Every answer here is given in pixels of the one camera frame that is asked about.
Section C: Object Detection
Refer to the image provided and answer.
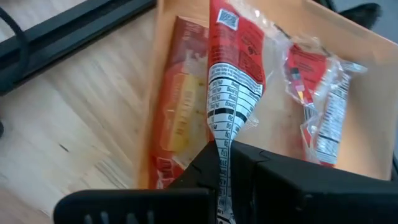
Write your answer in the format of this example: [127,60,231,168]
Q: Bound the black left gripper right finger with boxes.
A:
[229,139,398,224]

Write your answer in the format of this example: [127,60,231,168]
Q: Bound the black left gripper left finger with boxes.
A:
[52,140,221,224]

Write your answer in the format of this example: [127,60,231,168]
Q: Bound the red clear-wrapped popcorn bag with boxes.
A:
[283,34,369,169]
[206,0,269,224]

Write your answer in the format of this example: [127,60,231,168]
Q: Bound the red yellow popcorn bag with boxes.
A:
[148,15,213,190]

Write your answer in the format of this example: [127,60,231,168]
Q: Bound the orange cardboard box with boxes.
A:
[136,0,398,191]

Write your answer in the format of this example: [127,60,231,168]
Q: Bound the black fuzzy object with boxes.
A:
[338,2,384,31]

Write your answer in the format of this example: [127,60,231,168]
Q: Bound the black table frame rail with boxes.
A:
[0,0,158,96]

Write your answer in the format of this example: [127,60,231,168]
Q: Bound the black cable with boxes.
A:
[0,5,31,86]

